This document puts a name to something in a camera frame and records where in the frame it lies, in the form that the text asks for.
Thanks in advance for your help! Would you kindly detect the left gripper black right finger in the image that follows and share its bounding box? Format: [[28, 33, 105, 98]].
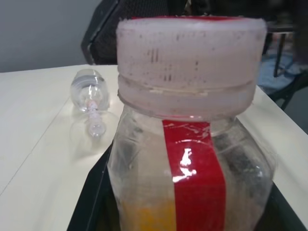
[[261, 179, 308, 231]]

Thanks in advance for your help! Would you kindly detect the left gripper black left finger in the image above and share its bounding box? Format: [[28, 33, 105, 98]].
[[67, 143, 121, 231]]

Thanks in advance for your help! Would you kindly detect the clear plastic bottle orange drink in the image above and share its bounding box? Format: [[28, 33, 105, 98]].
[[107, 105, 280, 231]]

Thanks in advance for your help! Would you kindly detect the clear wine glass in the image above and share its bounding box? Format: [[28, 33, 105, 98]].
[[69, 68, 118, 157]]

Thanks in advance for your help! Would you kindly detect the white bottle cap red tape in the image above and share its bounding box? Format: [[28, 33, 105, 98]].
[[116, 16, 268, 121]]

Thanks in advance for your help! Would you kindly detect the blue floor mat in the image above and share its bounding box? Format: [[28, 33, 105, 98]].
[[259, 51, 308, 89]]

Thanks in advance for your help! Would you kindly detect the black office chair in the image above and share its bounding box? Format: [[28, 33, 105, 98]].
[[80, 0, 193, 66]]

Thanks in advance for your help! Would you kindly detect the dark metal furniture frame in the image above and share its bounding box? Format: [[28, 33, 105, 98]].
[[263, 19, 308, 110]]

